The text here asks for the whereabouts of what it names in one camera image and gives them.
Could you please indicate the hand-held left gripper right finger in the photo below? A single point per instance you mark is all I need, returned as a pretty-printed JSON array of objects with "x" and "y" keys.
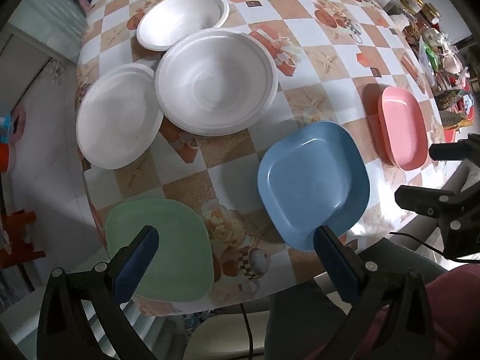
[{"x": 335, "y": 264}]

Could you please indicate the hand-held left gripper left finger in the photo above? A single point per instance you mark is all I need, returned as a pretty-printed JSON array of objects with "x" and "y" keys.
[{"x": 139, "y": 258}]

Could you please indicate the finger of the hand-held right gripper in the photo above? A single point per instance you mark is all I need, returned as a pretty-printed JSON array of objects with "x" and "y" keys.
[
  {"x": 422, "y": 197},
  {"x": 453, "y": 150}
]

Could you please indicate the green plastic plate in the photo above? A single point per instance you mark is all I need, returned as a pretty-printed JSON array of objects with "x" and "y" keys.
[{"x": 176, "y": 243}]

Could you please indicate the pink plastic plate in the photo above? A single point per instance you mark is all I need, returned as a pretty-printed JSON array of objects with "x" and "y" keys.
[{"x": 404, "y": 131}]

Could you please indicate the blue plastic plate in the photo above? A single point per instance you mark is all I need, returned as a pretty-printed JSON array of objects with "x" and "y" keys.
[{"x": 311, "y": 189}]

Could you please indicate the white foam plate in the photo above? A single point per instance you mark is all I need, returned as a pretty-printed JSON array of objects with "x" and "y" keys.
[{"x": 118, "y": 118}]

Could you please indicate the large white foam bowl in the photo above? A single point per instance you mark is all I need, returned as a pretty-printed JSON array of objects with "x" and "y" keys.
[{"x": 215, "y": 82}]

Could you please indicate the small white foam bowl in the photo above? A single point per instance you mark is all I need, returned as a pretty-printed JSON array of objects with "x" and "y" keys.
[{"x": 180, "y": 20}]

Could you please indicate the person's grey trouser leg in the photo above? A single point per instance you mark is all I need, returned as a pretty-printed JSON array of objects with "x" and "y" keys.
[{"x": 300, "y": 326}]

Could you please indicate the person's pink garment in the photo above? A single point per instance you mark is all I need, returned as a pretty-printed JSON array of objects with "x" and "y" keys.
[{"x": 457, "y": 307}]

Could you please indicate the cream chair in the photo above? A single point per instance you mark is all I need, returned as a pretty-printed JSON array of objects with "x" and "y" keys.
[{"x": 221, "y": 339}]

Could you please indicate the red plastic stool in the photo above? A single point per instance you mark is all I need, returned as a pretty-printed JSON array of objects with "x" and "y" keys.
[{"x": 18, "y": 242}]

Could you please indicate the checkered printed tablecloth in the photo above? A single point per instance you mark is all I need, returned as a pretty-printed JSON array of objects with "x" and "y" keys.
[{"x": 326, "y": 67}]

